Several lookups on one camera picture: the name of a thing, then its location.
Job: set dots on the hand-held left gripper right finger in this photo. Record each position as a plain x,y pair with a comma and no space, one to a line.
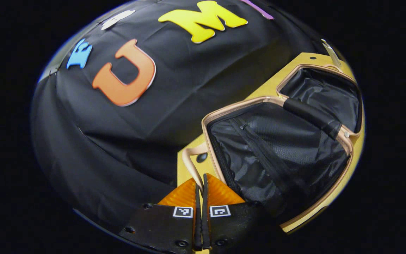
236,222

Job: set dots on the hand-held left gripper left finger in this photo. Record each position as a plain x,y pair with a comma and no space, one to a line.
164,227

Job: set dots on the pink suitcase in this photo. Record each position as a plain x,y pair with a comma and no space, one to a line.
277,151

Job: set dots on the black backdrop cloth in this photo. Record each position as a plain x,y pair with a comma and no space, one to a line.
118,134

